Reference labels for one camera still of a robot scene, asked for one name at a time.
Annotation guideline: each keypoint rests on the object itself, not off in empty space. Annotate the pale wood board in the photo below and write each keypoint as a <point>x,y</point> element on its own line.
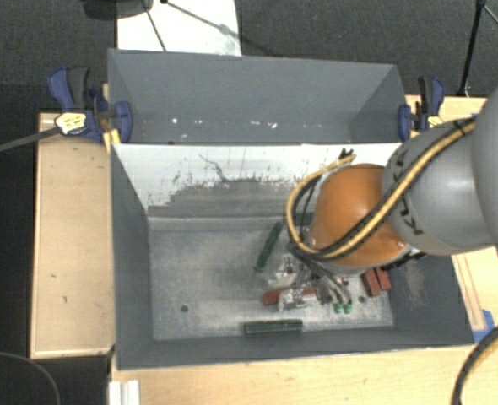
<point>71,234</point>

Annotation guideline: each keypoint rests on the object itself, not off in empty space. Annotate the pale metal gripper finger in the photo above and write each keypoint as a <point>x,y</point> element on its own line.
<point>295,300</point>
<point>289,268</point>

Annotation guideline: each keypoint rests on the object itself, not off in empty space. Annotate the grey metal bin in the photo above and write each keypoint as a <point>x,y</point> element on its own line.
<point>215,99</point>

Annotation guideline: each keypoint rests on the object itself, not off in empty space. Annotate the black cylinder on white bracket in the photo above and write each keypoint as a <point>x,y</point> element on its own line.
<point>406,258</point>

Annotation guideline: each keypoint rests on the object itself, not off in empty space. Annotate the red-brown flat block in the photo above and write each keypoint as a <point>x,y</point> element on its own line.
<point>375,283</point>
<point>271,298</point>

